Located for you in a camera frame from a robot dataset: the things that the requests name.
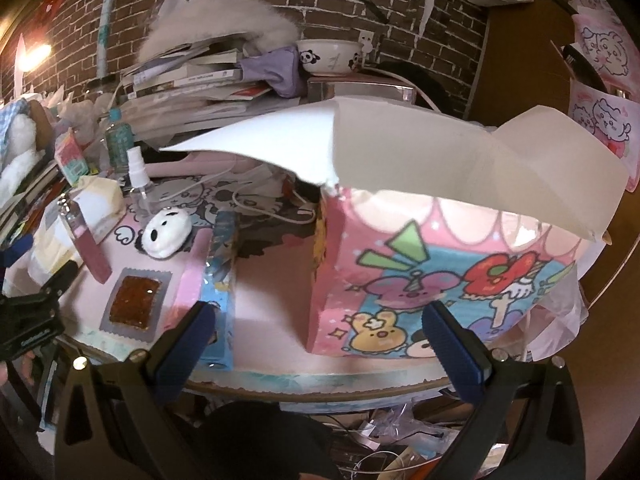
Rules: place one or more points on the white paper strip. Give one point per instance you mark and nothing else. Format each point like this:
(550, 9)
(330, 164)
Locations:
(429, 7)

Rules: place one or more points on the cream tissue packet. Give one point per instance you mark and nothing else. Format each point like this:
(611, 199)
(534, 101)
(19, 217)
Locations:
(102, 195)

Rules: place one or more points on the small colourful striped box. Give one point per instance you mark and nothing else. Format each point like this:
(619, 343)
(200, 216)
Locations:
(72, 160)

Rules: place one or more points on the stack of books and papers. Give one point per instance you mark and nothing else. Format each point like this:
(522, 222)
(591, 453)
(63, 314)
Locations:
(200, 80)

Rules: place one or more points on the white plush toy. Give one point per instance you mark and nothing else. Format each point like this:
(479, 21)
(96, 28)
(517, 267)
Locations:
(20, 140)

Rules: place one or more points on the purple cloth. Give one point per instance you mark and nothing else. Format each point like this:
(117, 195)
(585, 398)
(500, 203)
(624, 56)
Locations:
(280, 70)

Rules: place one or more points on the teal patterned pole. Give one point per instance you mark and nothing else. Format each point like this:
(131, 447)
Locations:
(107, 15)

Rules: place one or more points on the small panda plush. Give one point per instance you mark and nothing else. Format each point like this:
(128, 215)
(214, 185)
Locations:
(162, 235)

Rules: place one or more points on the brown snack packet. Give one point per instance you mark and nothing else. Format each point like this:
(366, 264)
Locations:
(132, 305)

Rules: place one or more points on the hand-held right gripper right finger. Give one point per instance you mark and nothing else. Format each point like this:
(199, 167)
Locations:
(456, 355)

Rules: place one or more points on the long pink packet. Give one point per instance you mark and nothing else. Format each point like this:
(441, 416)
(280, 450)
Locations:
(92, 255)

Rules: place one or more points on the white wall socket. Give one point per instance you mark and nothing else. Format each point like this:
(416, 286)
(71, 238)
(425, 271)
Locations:
(367, 40)

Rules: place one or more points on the clear spray bottle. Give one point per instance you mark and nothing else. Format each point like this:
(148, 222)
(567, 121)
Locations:
(137, 185)

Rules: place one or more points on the pink blue cartoon flat box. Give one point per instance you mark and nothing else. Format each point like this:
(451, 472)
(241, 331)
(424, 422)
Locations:
(220, 327)

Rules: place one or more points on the blue glittery candy packet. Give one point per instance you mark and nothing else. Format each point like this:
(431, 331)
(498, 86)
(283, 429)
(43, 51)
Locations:
(221, 245)

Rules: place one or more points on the white fluffy fur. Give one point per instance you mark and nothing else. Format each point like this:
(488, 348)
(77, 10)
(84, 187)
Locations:
(215, 20)

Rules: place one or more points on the pink cartoon desk mat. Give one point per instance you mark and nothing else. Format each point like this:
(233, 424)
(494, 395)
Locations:
(270, 320)

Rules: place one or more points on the shiny flat box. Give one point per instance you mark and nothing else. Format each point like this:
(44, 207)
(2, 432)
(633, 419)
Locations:
(360, 90)

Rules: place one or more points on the pink cartoon printed box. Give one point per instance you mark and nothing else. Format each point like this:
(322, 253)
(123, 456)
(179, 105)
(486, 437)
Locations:
(380, 270)

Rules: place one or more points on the black clip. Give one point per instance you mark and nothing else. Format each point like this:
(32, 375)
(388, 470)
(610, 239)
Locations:
(582, 65)

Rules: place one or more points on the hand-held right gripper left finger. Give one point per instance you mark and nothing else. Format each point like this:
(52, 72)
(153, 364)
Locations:
(185, 347)

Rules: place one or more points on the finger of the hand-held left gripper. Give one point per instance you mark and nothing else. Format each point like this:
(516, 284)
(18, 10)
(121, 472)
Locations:
(60, 276)

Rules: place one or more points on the white panda bowl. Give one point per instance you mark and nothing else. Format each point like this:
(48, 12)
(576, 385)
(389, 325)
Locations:
(330, 57)

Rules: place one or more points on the black bag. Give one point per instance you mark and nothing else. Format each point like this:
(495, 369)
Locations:
(425, 85)

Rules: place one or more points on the pink cartoon print cloth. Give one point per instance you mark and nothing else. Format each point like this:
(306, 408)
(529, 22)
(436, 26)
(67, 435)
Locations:
(607, 50)
(605, 120)

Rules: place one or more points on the green plastic bottle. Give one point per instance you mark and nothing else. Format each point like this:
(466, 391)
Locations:
(117, 145)

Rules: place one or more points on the pile of books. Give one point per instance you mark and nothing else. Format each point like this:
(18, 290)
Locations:
(30, 195)

